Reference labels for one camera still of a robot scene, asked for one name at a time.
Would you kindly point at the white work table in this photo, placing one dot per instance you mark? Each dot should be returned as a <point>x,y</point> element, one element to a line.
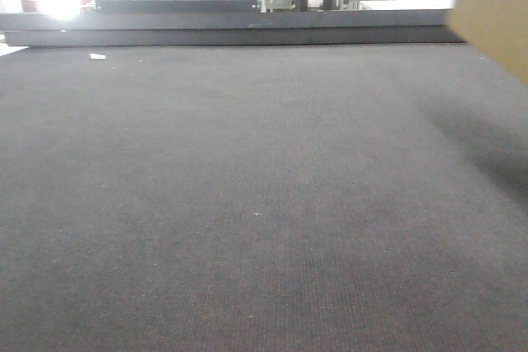
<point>395,5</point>

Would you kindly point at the tan cardboard box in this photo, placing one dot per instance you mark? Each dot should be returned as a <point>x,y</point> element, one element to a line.
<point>498,28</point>

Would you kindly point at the grey conveyor end frame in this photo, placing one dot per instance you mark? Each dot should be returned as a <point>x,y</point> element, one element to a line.
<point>369,27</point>

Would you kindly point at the dark conveyor belt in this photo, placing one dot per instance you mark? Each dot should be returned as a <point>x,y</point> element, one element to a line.
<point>326,198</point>

